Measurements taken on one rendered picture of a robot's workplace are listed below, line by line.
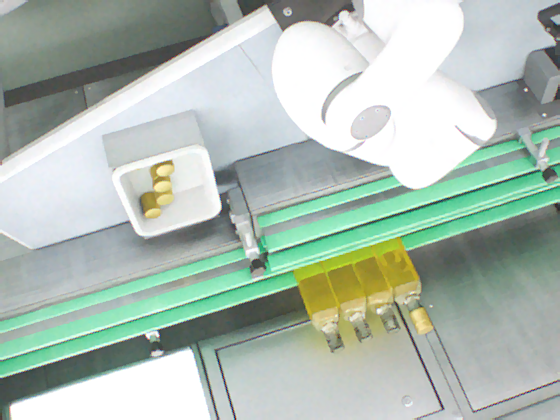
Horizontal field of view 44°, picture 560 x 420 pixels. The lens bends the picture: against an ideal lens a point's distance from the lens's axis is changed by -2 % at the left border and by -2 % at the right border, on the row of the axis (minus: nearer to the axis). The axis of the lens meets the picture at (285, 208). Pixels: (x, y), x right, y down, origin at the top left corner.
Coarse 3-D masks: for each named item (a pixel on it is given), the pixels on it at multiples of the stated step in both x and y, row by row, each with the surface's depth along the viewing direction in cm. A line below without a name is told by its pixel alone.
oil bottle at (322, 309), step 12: (312, 264) 143; (300, 276) 142; (312, 276) 141; (324, 276) 141; (300, 288) 142; (312, 288) 140; (324, 288) 140; (312, 300) 139; (324, 300) 138; (312, 312) 137; (324, 312) 137; (336, 312) 137; (312, 324) 140; (324, 324) 137; (336, 324) 138
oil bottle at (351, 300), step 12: (324, 264) 142; (336, 264) 142; (348, 264) 142; (336, 276) 141; (348, 276) 140; (336, 288) 139; (348, 288) 139; (360, 288) 139; (336, 300) 139; (348, 300) 138; (360, 300) 137; (348, 312) 137; (360, 312) 137
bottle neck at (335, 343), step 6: (324, 330) 137; (330, 330) 136; (336, 330) 137; (330, 336) 136; (336, 336) 136; (330, 342) 135; (336, 342) 135; (342, 342) 135; (330, 348) 135; (336, 348) 135; (342, 348) 136
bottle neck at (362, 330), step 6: (354, 318) 137; (360, 318) 137; (354, 324) 137; (360, 324) 136; (366, 324) 136; (354, 330) 137; (360, 330) 136; (366, 330) 135; (360, 336) 135; (366, 336) 135; (372, 336) 136; (360, 342) 136
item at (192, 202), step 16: (144, 160) 121; (160, 160) 121; (176, 160) 134; (192, 160) 135; (208, 160) 125; (112, 176) 121; (128, 176) 133; (144, 176) 135; (176, 176) 138; (192, 176) 139; (208, 176) 129; (128, 192) 130; (144, 192) 138; (176, 192) 142; (192, 192) 142; (208, 192) 140; (128, 208) 129; (176, 208) 140; (192, 208) 140; (208, 208) 140; (144, 224) 138; (160, 224) 139; (176, 224) 139
